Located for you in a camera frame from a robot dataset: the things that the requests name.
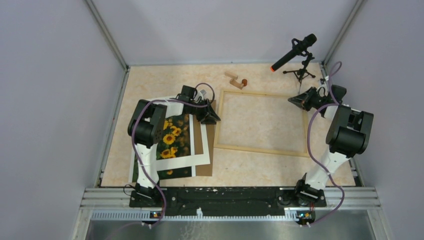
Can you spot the flat wooden block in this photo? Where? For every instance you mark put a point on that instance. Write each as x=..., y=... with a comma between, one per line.
x=231, y=75

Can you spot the sunflower photo print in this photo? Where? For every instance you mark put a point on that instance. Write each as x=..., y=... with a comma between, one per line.
x=175, y=143

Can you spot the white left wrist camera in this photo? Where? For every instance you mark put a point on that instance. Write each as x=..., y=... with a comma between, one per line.
x=201, y=95

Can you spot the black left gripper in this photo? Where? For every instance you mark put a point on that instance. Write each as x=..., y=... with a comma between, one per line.
x=208, y=116

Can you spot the black microphone tripod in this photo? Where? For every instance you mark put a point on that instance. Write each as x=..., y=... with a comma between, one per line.
x=302, y=73

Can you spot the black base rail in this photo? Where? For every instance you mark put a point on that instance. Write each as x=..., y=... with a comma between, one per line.
x=225, y=201

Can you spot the brown wooden cylinder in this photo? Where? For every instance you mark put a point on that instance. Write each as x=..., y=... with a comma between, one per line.
x=244, y=82

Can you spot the black microphone orange tip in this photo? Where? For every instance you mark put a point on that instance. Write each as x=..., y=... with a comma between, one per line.
x=299, y=48

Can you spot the upright wooden block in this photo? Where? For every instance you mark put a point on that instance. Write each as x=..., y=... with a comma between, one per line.
x=235, y=83

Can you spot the brown cardboard backing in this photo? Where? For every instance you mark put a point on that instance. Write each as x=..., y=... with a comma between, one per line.
x=205, y=170

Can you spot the light wooden picture frame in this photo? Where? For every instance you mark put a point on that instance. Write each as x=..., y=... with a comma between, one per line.
x=261, y=122

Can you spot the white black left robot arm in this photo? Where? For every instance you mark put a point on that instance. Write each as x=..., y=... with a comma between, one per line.
x=146, y=129

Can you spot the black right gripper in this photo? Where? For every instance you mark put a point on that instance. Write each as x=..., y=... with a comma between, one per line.
x=302, y=99

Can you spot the white mat board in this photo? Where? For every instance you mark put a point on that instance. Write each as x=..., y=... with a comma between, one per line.
x=185, y=161

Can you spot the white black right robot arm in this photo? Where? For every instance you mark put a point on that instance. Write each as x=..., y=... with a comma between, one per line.
x=348, y=135

